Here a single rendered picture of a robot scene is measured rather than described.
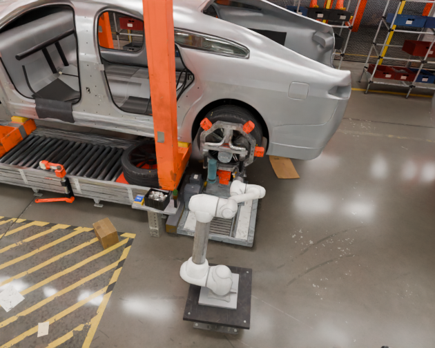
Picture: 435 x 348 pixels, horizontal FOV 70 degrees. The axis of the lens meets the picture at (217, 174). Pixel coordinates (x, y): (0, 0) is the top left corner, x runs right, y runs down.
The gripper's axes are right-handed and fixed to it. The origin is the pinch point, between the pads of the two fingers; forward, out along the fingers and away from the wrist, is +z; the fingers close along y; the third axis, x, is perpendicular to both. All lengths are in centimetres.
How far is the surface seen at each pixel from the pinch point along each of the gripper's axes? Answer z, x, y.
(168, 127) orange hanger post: -16, 41, -63
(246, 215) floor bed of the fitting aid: 10, -75, 12
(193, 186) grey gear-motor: 7, -42, -47
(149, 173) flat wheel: 6, -32, -94
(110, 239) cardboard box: -54, -74, -116
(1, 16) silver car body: 47, 95, -242
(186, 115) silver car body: 36, 24, -62
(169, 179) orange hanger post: -16, -17, -65
